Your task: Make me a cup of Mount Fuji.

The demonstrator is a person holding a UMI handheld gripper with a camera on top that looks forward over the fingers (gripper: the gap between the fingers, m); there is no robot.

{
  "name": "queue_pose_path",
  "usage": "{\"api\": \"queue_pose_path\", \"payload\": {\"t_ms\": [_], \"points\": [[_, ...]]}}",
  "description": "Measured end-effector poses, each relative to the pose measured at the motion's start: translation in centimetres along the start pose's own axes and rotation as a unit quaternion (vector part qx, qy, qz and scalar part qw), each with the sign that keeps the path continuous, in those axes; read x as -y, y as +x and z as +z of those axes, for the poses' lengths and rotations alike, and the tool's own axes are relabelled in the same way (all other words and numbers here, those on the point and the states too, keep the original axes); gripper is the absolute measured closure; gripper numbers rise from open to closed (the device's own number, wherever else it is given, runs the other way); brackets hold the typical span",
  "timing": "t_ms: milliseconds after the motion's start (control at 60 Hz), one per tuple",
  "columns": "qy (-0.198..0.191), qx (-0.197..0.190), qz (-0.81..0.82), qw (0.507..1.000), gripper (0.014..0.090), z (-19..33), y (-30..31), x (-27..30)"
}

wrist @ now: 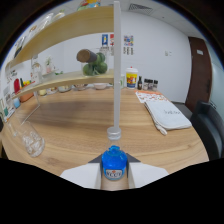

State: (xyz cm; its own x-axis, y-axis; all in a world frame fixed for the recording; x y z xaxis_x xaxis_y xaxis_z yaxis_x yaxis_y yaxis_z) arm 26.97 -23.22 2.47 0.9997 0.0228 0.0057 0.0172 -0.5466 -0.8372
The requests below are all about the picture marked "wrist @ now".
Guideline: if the blue liquid bottle silver cap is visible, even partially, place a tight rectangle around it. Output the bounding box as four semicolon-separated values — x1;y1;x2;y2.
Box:
100;126;129;182

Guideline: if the clear glass cup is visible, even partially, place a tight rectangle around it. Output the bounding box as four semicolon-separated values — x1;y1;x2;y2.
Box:
13;120;46;158

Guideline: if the white fabric pouch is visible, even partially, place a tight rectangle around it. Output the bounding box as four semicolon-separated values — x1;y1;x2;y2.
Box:
143;99;193;136

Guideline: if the orange printed paper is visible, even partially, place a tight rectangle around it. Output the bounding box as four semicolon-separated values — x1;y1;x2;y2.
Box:
135;90;168;104

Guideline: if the black chair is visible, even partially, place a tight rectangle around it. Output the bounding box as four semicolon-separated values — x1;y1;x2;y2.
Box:
190;100;224;161

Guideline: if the brown door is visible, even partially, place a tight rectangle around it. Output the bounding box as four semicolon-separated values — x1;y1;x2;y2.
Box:
184;36;213;113

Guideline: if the white frame wooden shelf rack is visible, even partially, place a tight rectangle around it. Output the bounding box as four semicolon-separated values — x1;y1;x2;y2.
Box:
4;0;123;129

